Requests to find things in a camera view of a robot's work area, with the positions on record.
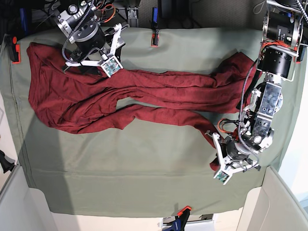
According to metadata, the orange black clamp far left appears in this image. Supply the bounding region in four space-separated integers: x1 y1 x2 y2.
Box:
6 36 21 64

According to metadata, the blue clamp top left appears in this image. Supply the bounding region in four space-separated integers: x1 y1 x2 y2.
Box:
19 8 29 36

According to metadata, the red T-shirt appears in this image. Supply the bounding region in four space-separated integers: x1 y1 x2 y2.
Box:
26 42 263 172

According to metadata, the green table cloth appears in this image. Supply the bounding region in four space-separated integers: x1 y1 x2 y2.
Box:
0 28 307 218

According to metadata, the orange black clamp far right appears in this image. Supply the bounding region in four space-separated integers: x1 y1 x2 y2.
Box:
296 44 307 64

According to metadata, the metal table leg bracket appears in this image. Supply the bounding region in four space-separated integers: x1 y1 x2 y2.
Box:
114 0 141 27

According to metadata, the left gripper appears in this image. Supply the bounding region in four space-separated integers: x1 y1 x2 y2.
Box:
206 130 261 179

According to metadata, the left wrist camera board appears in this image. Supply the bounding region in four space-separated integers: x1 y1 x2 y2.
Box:
214 170 231 185

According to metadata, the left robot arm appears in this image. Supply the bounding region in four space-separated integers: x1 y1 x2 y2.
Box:
207 0 308 184

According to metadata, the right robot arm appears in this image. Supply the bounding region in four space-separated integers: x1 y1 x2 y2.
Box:
51 0 129 77

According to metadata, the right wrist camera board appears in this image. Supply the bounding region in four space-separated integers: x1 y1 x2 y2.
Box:
101 56 123 78

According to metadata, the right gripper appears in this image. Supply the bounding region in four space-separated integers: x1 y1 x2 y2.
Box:
63 23 129 76

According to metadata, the blue clamp top middle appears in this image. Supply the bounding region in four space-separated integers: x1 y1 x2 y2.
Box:
151 7 159 47

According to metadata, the black clamp left edge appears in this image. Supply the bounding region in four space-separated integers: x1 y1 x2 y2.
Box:
0 151 15 173

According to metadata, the blue orange clamp bottom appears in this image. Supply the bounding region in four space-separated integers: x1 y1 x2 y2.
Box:
165 205 192 231

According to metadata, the orange black clamp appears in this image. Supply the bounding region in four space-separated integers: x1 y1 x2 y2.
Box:
6 36 21 64
296 44 307 64

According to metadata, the white bin right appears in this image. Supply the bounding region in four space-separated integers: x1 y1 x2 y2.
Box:
237 166 308 231

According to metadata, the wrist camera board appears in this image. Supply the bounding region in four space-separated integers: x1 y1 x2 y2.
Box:
101 56 123 78
214 170 231 185

